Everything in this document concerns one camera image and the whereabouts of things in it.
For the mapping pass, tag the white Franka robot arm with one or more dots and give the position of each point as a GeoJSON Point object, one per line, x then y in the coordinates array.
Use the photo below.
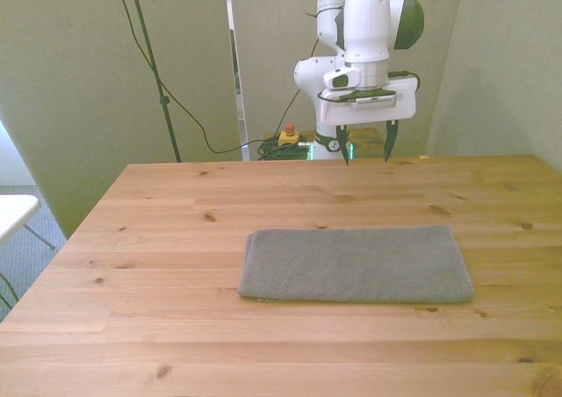
{"type": "Point", "coordinates": [366, 28]}

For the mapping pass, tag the black tripod stand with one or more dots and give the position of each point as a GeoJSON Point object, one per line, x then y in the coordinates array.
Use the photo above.
{"type": "Point", "coordinates": [153, 67]}

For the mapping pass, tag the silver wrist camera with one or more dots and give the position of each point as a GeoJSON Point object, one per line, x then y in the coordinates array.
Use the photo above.
{"type": "Point", "coordinates": [373, 102]}

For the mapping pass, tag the yellow emergency stop button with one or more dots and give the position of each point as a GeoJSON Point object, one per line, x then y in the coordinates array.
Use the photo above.
{"type": "Point", "coordinates": [289, 137]}

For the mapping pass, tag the small wooden side table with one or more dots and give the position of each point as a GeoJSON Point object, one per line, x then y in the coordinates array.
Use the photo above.
{"type": "Point", "coordinates": [369, 139]}

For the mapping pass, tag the white folding table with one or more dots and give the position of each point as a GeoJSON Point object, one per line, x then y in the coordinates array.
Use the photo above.
{"type": "Point", "coordinates": [15, 214]}

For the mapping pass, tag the grey towel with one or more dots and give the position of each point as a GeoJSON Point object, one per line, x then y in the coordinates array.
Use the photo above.
{"type": "Point", "coordinates": [355, 265]}

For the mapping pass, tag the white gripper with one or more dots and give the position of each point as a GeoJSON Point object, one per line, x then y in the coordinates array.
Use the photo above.
{"type": "Point", "coordinates": [373, 115]}

